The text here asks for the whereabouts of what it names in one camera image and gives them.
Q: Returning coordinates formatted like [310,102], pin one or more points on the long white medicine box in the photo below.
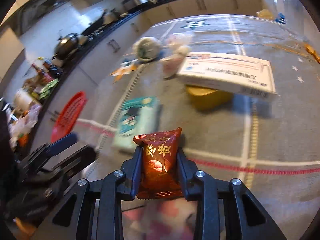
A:
[225,72]

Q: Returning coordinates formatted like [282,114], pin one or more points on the clear plastic pitcher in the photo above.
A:
[282,2]

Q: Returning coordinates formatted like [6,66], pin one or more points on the teal and white packet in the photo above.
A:
[135,120]

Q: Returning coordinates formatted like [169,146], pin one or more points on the cream kitchen base cabinets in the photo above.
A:
[100,62]

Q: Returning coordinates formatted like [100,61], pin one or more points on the blue plastic bag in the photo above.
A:
[280,17]

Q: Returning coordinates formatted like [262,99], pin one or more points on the grey printed tablecloth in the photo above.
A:
[275,130]

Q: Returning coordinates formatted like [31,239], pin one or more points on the rolled white cloth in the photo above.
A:
[147,47]

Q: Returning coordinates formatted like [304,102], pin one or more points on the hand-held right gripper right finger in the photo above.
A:
[181,173]

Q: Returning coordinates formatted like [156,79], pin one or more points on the green packet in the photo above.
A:
[47,87]

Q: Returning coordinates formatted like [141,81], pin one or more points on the red plastic basket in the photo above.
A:
[70,112]

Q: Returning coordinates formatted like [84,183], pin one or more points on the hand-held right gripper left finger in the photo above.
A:
[137,172]

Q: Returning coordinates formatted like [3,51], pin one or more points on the steel pot with lid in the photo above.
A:
[67,45]

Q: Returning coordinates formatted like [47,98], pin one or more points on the red foil snack packet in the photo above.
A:
[158,160]

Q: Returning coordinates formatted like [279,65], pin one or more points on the black kitchen countertop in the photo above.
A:
[125,16]

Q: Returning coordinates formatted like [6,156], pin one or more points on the black and steel electric cooker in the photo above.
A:
[137,0]

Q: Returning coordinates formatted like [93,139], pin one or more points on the sauce bottles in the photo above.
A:
[43,68]

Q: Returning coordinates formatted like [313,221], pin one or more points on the knotted white plastic bag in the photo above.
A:
[172,63]

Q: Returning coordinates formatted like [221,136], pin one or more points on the yellow bowl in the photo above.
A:
[207,98]

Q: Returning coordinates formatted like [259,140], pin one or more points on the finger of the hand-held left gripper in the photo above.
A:
[80,156]
[63,141]

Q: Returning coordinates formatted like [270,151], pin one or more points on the yellow plastic bag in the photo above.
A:
[265,14]

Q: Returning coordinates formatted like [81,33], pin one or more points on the crumpled white plastic bags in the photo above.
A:
[25,120]

